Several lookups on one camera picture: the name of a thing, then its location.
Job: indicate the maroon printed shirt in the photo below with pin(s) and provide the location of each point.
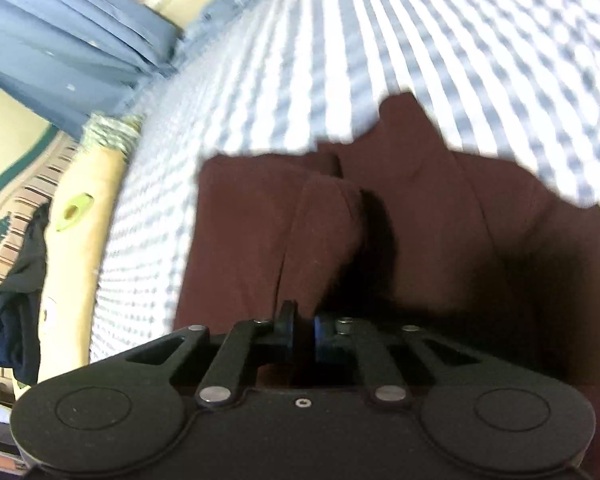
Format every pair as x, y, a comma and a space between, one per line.
455, 240

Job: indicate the light blue pillow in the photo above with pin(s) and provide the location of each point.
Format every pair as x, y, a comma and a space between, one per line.
235, 5

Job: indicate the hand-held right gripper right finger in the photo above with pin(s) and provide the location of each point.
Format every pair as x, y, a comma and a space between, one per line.
324, 337

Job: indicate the dark navy cloth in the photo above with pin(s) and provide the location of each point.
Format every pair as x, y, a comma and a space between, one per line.
22, 305

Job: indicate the blue white checkered bed sheet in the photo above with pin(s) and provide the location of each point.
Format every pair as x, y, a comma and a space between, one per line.
380, 45

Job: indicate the striped patterned rug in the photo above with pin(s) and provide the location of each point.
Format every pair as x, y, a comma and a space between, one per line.
15, 210

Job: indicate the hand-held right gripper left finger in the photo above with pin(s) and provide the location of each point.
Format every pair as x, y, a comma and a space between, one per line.
286, 332

